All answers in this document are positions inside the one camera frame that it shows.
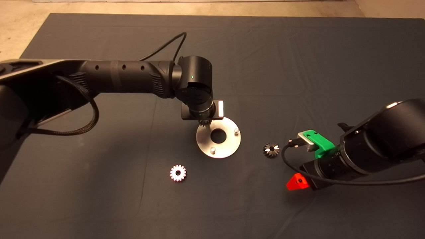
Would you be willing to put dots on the round metal carrier plate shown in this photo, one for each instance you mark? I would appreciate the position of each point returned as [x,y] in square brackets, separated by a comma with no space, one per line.
[229,146]

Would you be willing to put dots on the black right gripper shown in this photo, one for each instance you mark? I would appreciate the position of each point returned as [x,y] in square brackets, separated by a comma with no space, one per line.
[325,169]

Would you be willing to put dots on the dark grey table cloth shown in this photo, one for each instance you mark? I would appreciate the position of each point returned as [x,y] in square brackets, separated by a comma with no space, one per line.
[265,49]

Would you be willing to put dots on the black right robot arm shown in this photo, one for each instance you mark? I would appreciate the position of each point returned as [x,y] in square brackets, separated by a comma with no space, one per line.
[388,136]

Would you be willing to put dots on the steel planetary spur gear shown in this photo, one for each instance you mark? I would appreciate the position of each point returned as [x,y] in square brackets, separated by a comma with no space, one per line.
[205,122]
[174,170]

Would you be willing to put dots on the green right camera mount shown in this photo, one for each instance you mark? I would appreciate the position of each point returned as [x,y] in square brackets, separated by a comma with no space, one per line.
[320,141]

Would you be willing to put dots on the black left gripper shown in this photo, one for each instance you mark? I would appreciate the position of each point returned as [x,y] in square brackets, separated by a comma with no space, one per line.
[201,111]

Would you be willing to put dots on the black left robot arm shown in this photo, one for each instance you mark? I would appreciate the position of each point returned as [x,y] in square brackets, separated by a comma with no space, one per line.
[126,78]

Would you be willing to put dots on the silver right camera box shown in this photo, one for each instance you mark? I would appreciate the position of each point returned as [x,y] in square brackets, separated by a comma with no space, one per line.
[305,139]

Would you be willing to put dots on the dark bevel gear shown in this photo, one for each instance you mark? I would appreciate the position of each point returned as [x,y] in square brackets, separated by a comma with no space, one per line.
[267,152]

